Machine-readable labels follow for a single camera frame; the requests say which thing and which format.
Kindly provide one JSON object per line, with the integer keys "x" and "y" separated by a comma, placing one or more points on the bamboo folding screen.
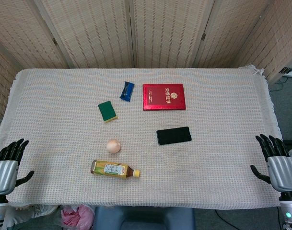
{"x": 145, "y": 31}

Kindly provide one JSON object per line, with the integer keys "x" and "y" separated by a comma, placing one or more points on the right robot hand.
{"x": 281, "y": 171}

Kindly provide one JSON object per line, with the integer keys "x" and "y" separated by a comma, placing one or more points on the blue snack packet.
{"x": 126, "y": 91}

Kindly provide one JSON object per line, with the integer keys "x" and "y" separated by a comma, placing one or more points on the blue grey chair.
{"x": 143, "y": 218}

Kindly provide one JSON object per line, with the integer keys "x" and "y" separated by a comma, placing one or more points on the beige egg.
{"x": 113, "y": 146}

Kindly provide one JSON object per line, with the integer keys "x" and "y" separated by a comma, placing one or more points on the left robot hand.
{"x": 3, "y": 171}

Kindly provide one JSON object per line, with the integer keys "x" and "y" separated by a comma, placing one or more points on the green and yellow sponge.
{"x": 108, "y": 111}

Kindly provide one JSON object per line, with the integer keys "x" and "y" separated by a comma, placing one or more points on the yellow tea bottle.
{"x": 113, "y": 169}

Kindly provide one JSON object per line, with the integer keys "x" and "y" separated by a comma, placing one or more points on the white power strip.
{"x": 290, "y": 72}

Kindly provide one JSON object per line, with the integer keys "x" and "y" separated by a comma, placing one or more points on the black smartphone with blue back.
{"x": 173, "y": 135}

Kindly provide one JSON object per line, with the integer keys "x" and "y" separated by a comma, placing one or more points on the red certificate book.
{"x": 164, "y": 96}

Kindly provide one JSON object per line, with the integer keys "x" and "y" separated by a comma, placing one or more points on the pink plastic bag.
{"x": 79, "y": 215}

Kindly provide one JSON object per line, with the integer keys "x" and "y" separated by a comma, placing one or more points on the beige woven tablecloth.
{"x": 64, "y": 119}

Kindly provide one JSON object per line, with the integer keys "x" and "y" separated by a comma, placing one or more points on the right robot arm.
{"x": 289, "y": 210}

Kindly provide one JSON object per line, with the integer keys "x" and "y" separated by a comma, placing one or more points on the white lace cloth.
{"x": 41, "y": 210}

